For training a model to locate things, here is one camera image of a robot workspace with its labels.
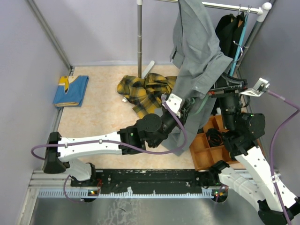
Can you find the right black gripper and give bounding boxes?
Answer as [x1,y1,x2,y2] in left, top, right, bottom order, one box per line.
[206,63,248,131]

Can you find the grey button-up shirt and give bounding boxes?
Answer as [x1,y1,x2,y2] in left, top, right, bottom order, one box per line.
[162,0,232,156]

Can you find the yellow black plaid shirt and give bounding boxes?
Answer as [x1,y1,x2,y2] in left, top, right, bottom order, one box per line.
[117,73,177,119]

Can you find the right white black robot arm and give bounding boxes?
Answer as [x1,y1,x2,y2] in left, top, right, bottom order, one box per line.
[208,74,300,225]

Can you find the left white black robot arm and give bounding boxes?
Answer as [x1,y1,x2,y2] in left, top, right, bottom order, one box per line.
[43,95,195,186]

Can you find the folded blue shirt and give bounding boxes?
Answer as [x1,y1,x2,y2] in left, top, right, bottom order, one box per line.
[53,75,89,108]

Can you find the rolled black orange tie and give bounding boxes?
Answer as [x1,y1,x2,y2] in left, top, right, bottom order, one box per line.
[206,128,224,147]

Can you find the orange wooden compartment tray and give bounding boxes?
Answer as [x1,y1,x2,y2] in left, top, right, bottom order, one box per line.
[189,114,261,172]

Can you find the white rack foot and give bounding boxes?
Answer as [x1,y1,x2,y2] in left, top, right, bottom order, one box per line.
[141,60,155,79]

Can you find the black hanging garments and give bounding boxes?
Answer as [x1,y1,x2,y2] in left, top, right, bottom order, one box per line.
[215,12,245,60]

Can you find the metal clothes rack pole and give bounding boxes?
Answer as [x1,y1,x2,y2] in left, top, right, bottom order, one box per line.
[136,0,143,78]

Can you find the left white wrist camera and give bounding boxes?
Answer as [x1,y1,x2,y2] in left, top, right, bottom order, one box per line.
[163,94,183,117]

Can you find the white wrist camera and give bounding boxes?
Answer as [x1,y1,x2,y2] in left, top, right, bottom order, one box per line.
[240,78,270,97]
[163,94,183,117]

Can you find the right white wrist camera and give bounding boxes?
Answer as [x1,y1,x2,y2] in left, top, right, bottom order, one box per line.
[240,78,270,97]

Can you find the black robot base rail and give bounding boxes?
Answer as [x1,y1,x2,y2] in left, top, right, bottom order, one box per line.
[71,169,221,195]

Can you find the horizontal metal clothes rail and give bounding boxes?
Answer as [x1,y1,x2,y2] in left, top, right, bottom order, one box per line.
[154,0,272,15]

